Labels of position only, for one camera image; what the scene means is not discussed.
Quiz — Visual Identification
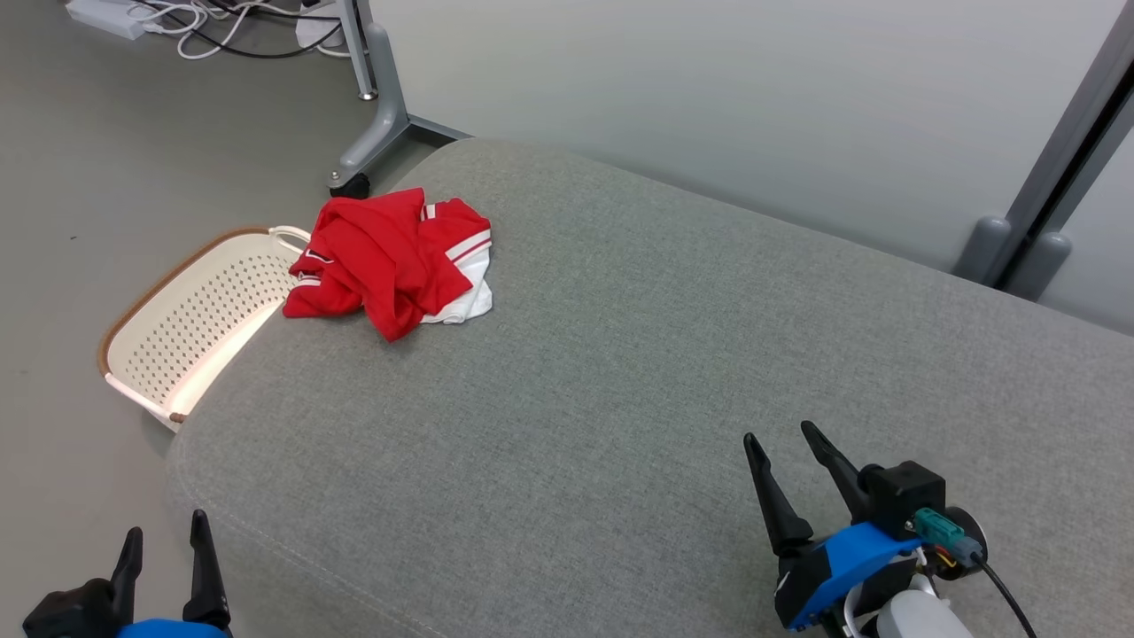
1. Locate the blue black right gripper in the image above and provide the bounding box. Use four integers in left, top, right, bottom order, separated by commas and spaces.
743, 420, 990, 633

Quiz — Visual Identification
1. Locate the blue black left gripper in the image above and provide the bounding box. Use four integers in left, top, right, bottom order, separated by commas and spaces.
110, 509, 234, 638

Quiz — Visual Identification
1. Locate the red and white jersey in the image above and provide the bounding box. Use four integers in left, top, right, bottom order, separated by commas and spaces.
283, 187, 494, 344

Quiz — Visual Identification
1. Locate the cream perforated laundry basket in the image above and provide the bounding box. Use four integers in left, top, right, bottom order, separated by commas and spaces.
97, 225, 314, 434

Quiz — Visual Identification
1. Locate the grey table leg with caster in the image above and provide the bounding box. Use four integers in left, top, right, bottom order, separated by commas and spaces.
329, 0, 471, 198

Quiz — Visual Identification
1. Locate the white power strip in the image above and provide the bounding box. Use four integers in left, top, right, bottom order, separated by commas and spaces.
66, 0, 148, 42

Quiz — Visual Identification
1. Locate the teal right camera plug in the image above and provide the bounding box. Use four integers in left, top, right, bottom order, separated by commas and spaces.
912, 507, 985, 569

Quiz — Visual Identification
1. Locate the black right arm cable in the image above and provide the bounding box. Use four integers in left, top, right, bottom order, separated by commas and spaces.
973, 553, 1039, 638

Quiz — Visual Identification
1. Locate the black floor cable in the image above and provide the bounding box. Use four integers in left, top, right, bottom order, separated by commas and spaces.
146, 0, 345, 61

